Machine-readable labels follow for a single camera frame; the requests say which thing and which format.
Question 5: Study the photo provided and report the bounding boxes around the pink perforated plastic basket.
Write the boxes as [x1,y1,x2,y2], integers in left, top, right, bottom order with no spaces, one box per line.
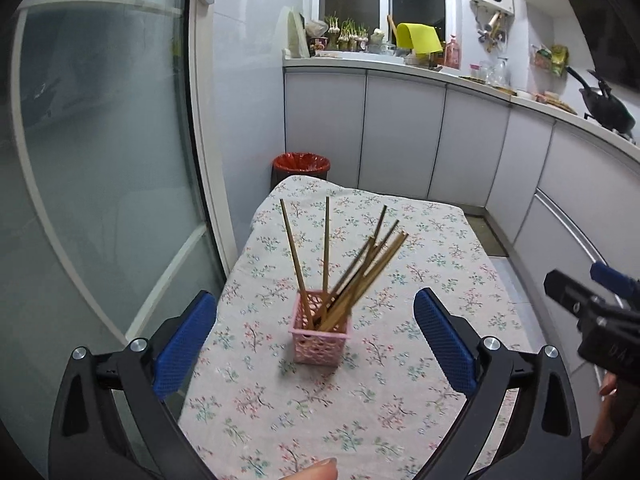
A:
[289,289,352,367]

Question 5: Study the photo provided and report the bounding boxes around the white cutting board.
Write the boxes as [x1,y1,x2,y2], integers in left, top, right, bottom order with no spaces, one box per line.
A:
[285,6,312,59]

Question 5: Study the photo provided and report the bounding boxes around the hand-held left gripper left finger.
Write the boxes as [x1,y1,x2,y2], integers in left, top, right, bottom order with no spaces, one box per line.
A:
[47,290,221,480]

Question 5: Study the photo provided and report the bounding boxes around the glass sliding door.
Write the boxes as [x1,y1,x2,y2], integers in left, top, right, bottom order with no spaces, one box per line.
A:
[0,0,226,461]

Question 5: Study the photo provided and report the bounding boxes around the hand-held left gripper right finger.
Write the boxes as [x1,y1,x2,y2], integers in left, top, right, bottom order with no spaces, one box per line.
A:
[413,287,586,480]

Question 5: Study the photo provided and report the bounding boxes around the person's right hand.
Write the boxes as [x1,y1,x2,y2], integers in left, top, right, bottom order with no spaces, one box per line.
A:
[589,372,623,454]

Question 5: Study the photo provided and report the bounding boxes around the person's left hand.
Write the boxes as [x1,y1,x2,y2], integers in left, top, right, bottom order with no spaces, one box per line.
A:
[287,457,340,480]

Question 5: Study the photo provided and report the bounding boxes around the sprouting garlic plants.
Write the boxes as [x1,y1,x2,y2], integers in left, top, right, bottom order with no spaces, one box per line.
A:
[325,15,372,53]

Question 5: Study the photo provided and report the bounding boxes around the white kitchen countertop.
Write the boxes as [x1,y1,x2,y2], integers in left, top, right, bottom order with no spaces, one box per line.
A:
[282,54,640,161]

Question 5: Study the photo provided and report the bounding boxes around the floral tablecloth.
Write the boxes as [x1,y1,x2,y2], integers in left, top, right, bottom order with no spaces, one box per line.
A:
[177,175,533,480]

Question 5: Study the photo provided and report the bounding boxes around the white kitchen cabinets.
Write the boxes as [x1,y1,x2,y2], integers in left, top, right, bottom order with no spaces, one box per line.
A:
[282,62,640,361]

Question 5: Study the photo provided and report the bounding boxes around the brass water pipes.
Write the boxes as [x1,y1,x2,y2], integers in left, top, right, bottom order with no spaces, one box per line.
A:
[475,10,507,54]

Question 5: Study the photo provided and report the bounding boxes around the clear glass jars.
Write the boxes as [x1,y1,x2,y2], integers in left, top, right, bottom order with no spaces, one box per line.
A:
[469,57,512,87]

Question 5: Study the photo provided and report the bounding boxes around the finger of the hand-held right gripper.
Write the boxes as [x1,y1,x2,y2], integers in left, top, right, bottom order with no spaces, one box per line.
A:
[590,261,640,305]
[544,269,608,318]

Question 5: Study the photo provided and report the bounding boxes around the black wok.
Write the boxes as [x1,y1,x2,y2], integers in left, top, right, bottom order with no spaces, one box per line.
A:
[565,66,637,133]

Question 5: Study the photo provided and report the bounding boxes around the green yellow snack packet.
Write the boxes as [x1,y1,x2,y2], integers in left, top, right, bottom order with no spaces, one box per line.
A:
[532,45,571,78]

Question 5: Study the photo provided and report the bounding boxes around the black bin with red bag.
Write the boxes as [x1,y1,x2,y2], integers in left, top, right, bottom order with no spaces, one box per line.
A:
[271,152,332,187]

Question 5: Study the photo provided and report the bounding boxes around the black range hood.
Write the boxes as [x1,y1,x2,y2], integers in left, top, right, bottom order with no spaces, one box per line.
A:
[550,0,640,88]

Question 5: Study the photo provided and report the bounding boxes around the yellow cloth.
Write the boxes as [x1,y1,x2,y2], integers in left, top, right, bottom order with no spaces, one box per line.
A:
[395,22,445,57]

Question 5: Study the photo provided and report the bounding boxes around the person's right forearm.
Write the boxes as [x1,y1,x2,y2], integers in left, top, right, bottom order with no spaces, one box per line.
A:
[582,385,640,480]

